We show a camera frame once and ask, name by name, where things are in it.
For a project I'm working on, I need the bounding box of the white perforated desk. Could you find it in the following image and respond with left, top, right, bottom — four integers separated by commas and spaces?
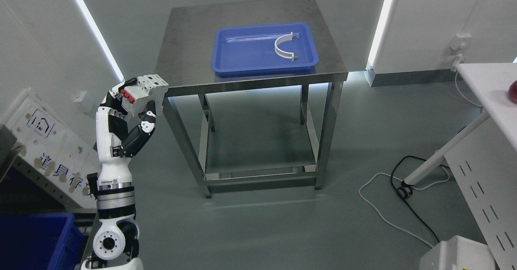
399, 63, 517, 270

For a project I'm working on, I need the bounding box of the white labelled board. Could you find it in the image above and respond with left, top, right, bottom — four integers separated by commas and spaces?
1, 88, 101, 209

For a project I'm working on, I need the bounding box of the grey circuit breaker red switch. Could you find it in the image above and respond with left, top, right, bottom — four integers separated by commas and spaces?
121, 74, 169, 117

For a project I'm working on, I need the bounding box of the white curved pipe clamp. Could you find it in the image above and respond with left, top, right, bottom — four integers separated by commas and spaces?
273, 32, 298, 62

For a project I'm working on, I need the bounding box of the blue plastic tray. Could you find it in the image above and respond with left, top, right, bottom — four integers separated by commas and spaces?
211, 22, 319, 77

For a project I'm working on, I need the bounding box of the blue bin under arm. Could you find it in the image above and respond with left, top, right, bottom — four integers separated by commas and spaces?
0, 213, 84, 270

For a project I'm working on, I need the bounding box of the black cable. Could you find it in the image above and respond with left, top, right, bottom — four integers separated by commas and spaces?
390, 155, 451, 244

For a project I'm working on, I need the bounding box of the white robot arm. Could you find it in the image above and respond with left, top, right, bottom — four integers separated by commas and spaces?
80, 173, 144, 270

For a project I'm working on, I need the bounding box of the white box on floor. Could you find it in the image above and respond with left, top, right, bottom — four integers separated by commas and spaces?
418, 235, 496, 270

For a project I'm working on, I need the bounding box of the white wall socket with charger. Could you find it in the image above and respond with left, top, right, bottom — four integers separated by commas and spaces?
450, 33, 473, 73

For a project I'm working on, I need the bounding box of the stainless steel table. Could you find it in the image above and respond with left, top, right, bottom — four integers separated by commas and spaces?
155, 0, 348, 199

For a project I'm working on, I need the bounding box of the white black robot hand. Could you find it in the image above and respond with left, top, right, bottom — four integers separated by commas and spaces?
95, 77, 157, 189

